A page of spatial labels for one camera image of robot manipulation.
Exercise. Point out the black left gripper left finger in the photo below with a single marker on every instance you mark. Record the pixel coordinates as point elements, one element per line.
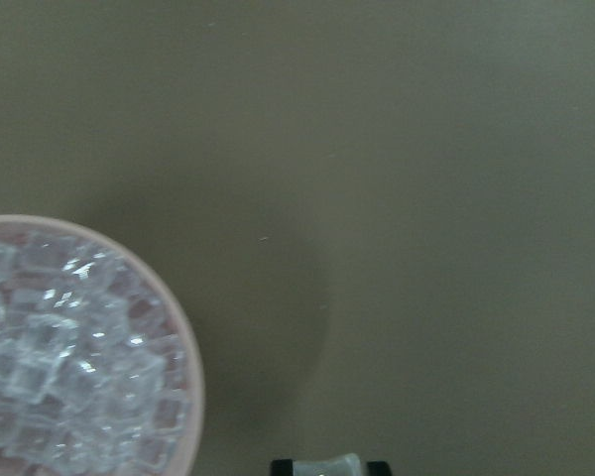
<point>282,467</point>

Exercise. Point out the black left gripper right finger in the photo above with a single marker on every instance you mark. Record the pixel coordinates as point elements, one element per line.
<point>378,468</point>

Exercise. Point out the clear ice cubes pile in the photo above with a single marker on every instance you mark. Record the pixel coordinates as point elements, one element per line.
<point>69,357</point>

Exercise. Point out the pink bowl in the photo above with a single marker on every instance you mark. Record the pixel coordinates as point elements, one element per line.
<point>191,347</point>

